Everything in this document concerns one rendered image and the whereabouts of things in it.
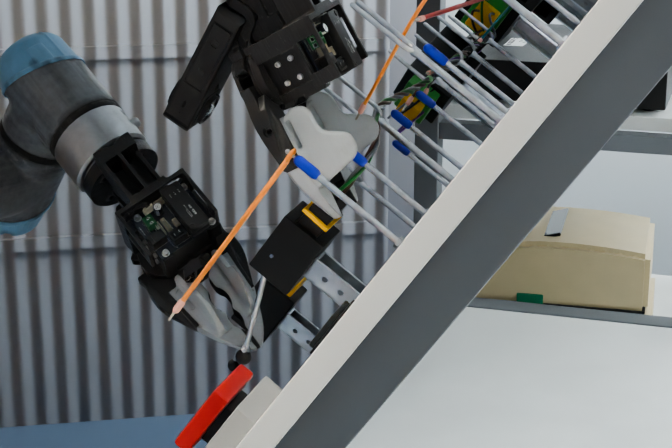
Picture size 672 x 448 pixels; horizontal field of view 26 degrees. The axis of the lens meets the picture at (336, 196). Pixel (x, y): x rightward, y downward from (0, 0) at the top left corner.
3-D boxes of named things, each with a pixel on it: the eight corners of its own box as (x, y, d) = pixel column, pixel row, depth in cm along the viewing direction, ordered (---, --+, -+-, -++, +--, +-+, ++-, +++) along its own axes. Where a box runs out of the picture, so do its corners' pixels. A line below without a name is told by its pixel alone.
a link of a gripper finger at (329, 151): (375, 201, 110) (324, 90, 110) (311, 230, 112) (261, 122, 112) (390, 194, 113) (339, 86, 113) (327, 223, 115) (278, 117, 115)
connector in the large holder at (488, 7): (516, 4, 180) (490, -17, 180) (511, 7, 177) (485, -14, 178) (488, 39, 182) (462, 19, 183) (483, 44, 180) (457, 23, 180)
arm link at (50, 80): (41, 86, 142) (73, 19, 137) (104, 164, 138) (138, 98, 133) (-25, 96, 136) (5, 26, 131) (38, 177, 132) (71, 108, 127)
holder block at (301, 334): (284, 400, 158) (215, 342, 159) (348, 322, 154) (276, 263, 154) (270, 417, 154) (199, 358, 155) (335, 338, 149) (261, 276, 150)
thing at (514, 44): (436, 100, 213) (437, 55, 212) (484, 58, 246) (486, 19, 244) (665, 115, 204) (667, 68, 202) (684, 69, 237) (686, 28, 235)
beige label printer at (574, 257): (448, 354, 225) (450, 232, 219) (469, 307, 245) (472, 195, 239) (648, 372, 218) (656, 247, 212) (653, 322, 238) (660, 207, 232)
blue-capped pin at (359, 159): (427, 220, 114) (341, 151, 114) (438, 207, 113) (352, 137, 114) (421, 226, 112) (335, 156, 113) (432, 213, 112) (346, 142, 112)
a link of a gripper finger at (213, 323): (224, 348, 119) (159, 268, 122) (230, 374, 124) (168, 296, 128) (254, 326, 120) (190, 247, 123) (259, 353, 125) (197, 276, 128)
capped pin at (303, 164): (397, 254, 103) (280, 158, 103) (410, 238, 103) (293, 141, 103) (396, 255, 101) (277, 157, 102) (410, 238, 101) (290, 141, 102)
